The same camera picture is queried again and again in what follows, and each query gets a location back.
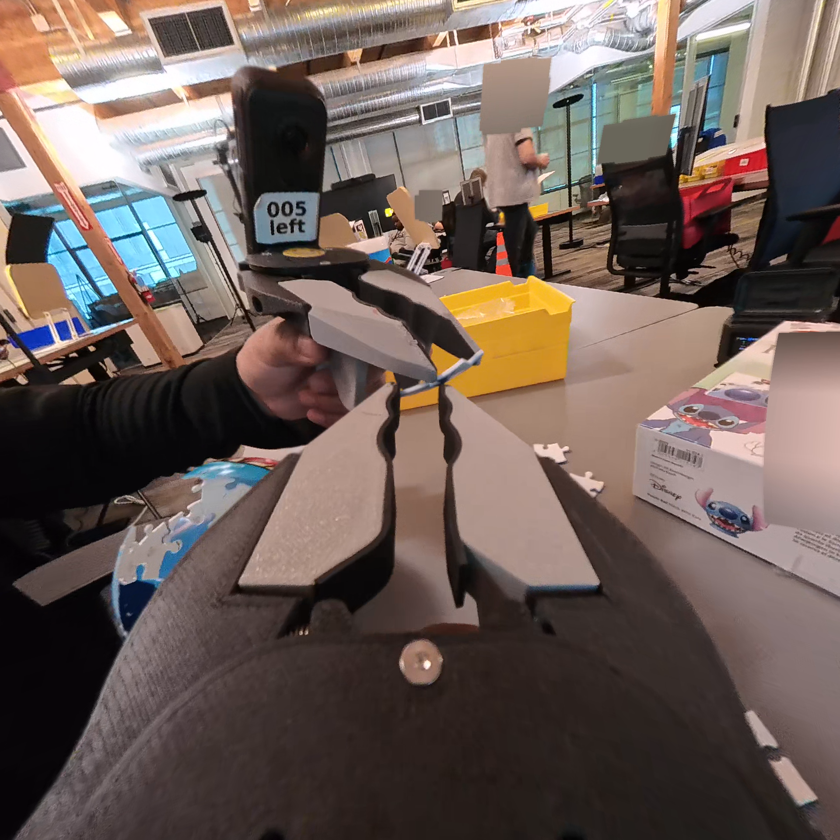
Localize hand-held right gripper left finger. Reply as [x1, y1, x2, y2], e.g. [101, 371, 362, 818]
[236, 382, 401, 611]

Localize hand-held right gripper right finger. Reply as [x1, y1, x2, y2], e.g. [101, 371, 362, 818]
[437, 386, 602, 622]

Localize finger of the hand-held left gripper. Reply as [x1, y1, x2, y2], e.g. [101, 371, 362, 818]
[277, 277, 438, 383]
[356, 264, 484, 363]

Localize white puzzle pieces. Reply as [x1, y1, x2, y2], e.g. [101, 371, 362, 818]
[533, 441, 819, 809]

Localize plain blue puzzle piece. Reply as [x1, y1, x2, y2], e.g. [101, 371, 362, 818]
[399, 350, 487, 396]

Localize blue puzzle ball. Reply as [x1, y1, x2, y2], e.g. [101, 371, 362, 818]
[110, 459, 283, 641]

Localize printed cardboard puzzle box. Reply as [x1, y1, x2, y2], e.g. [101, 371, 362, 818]
[632, 322, 840, 598]

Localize person's left hand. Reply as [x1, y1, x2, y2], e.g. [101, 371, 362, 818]
[236, 318, 350, 429]

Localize clear plastic bag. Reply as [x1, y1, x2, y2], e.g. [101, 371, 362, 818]
[453, 297, 526, 326]

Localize yellow plastic bin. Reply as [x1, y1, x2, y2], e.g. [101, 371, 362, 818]
[387, 276, 576, 411]

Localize black light stand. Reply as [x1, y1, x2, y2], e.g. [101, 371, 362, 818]
[172, 189, 257, 332]

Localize air vent grille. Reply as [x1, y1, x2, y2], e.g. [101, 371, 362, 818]
[141, 3, 238, 63]

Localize black office chair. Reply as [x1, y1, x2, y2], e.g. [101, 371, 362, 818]
[600, 154, 690, 296]

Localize person's black top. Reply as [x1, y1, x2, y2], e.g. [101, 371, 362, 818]
[0, 518, 126, 840]

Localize black electronic device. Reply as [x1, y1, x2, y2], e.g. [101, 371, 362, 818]
[715, 266, 840, 367]

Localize dark blue office chair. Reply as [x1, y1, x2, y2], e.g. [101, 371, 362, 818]
[748, 85, 840, 309]

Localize wooden post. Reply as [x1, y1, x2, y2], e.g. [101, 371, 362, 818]
[0, 66, 185, 368]

